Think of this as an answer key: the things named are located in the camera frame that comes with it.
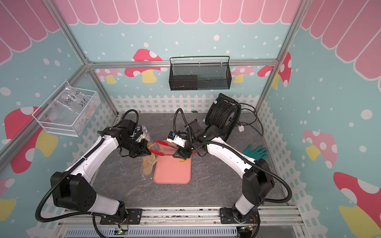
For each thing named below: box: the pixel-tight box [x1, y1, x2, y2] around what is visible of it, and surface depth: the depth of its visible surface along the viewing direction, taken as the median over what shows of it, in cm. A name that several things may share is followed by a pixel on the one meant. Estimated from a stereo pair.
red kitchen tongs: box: [149, 139, 179, 157], surface depth 81 cm
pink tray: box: [153, 154, 192, 185], surface depth 90 cm
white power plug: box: [237, 124, 245, 133], surface depth 108 cm
